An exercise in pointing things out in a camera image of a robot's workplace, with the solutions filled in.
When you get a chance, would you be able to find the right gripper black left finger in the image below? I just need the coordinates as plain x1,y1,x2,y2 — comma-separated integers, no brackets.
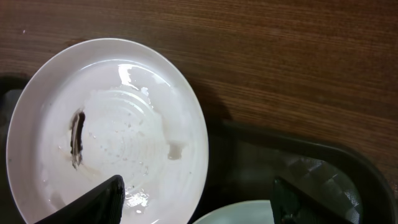
37,175,125,224

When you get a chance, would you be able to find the white plate with dark smear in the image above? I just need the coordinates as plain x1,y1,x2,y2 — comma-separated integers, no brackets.
6,38,209,223

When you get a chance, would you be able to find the large dark brown tray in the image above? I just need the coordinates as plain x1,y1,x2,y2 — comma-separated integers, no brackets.
0,73,398,224

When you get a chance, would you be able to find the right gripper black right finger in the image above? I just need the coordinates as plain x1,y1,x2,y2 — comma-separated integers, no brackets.
270,177,351,224

